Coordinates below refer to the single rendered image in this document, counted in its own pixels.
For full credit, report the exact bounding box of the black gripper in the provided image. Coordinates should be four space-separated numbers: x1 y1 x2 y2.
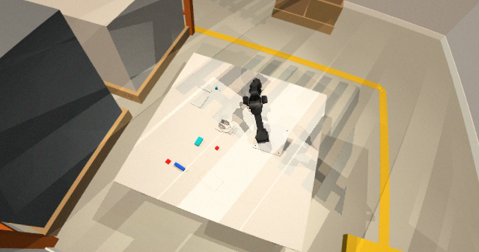
242 96 268 106

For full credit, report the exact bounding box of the cyan rectangular block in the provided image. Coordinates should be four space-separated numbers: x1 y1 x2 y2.
194 136 203 147

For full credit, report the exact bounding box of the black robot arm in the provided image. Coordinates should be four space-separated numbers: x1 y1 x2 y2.
248 78 269 143

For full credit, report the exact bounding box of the blue flat bar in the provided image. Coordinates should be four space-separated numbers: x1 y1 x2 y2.
174 162 185 171

